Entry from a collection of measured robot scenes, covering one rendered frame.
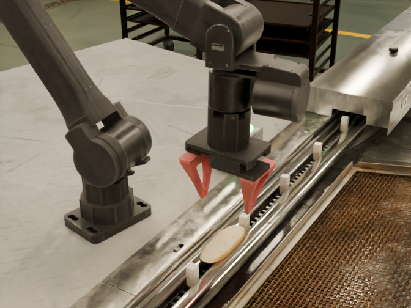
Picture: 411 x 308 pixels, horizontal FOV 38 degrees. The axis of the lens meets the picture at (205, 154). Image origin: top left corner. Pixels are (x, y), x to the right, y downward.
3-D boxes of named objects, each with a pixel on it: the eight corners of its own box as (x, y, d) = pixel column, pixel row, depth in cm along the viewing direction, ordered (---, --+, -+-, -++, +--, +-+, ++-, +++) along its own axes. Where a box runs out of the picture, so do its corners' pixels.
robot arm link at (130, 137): (103, 171, 97) (84, 186, 93) (97, 113, 93) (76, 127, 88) (152, 183, 94) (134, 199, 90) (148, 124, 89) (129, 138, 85)
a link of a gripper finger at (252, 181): (251, 229, 80) (255, 168, 75) (206, 212, 83) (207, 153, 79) (274, 206, 85) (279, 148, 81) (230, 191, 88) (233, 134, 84)
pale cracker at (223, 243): (229, 224, 90) (229, 217, 89) (251, 231, 88) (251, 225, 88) (192, 259, 82) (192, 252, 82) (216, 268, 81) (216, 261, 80)
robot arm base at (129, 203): (121, 195, 103) (62, 223, 96) (117, 154, 100) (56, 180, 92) (153, 214, 98) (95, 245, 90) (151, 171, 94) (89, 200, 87)
